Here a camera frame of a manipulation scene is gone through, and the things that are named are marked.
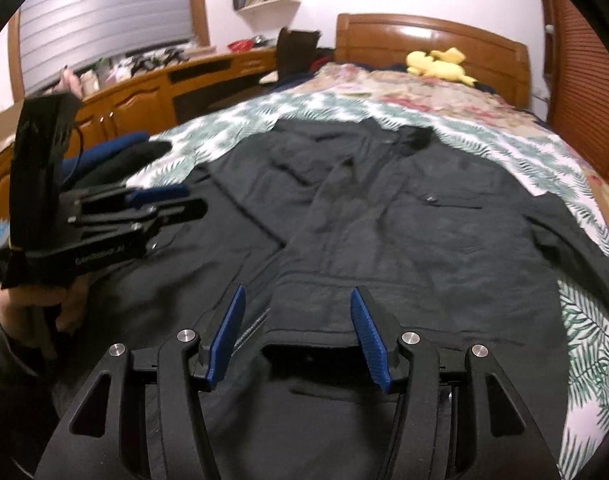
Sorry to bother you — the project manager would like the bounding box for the folded blue garment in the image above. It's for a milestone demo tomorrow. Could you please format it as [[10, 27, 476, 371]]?
[[62, 132, 151, 183]]

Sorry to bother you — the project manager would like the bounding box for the wooden window frame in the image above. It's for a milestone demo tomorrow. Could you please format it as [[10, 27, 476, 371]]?
[[7, 0, 218, 106]]

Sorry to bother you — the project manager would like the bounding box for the pink bottle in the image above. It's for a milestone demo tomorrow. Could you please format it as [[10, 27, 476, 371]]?
[[58, 66, 84, 98]]

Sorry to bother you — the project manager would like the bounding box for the wooden louvered wardrobe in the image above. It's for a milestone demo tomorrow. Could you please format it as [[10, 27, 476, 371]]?
[[535, 0, 609, 196]]

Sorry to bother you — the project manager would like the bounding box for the leaf print bedsheet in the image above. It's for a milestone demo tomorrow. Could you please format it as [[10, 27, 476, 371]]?
[[127, 94, 609, 473]]

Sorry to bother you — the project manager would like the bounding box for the black jacket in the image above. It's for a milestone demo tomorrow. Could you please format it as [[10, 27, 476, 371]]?
[[54, 115, 609, 480]]

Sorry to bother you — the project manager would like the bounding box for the cluster of cosmetic bottles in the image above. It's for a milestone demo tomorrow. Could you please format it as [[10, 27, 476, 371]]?
[[79, 57, 128, 97]]

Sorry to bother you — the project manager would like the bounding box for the yellow plush toy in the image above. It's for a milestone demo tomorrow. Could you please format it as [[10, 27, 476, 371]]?
[[405, 47, 477, 86]]

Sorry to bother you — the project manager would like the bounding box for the wooden headboard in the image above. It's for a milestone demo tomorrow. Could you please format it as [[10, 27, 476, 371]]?
[[334, 12, 531, 109]]

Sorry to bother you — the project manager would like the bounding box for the wooden desk cabinet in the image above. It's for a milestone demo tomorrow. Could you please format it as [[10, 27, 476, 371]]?
[[0, 45, 285, 206]]

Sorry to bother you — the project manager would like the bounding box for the person's left hand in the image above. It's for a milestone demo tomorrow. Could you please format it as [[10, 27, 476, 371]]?
[[0, 277, 91, 361]]

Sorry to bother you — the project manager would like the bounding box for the folded black garment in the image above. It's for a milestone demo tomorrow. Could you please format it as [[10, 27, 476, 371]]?
[[79, 140, 174, 192]]

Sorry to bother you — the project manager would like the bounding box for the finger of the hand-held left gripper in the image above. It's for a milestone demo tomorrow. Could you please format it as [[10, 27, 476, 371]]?
[[72, 198, 208, 241], [74, 185, 191, 211]]

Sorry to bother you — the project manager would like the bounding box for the grey window blind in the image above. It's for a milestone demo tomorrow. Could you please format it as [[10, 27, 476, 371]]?
[[19, 0, 195, 92]]

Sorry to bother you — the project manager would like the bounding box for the floral blanket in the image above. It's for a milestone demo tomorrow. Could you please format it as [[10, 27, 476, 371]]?
[[284, 62, 547, 126]]

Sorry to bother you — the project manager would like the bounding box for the person's left forearm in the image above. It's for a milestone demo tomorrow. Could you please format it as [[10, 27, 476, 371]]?
[[0, 305, 52, 411]]

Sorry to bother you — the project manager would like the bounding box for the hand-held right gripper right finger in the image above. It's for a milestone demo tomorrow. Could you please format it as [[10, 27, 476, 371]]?
[[349, 286, 560, 480]]

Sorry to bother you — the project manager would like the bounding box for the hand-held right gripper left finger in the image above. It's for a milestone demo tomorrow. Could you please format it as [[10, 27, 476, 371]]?
[[34, 284, 248, 480]]

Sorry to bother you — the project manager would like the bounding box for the group of black toy models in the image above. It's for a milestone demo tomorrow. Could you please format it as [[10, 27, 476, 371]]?
[[127, 46, 191, 71]]

